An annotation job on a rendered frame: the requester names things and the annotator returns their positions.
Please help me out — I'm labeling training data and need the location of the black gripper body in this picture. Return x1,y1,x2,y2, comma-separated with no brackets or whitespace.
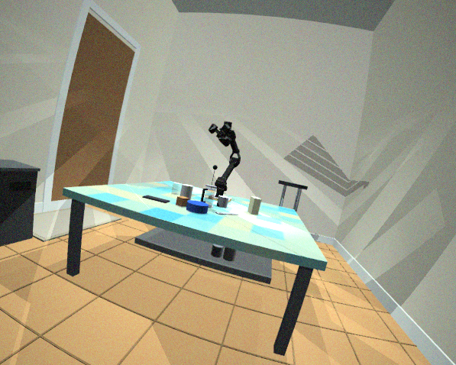
212,125,232,147

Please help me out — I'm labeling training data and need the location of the small orange cube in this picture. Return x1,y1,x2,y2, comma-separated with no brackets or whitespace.
176,196,189,207

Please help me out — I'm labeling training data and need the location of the blue cylinder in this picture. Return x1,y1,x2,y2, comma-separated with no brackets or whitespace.
186,200,209,215

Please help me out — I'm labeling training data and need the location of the grey flat shelf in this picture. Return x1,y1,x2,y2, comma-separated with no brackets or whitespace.
134,227,272,285

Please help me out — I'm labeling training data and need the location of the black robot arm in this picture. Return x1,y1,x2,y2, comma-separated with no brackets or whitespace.
215,121,241,198

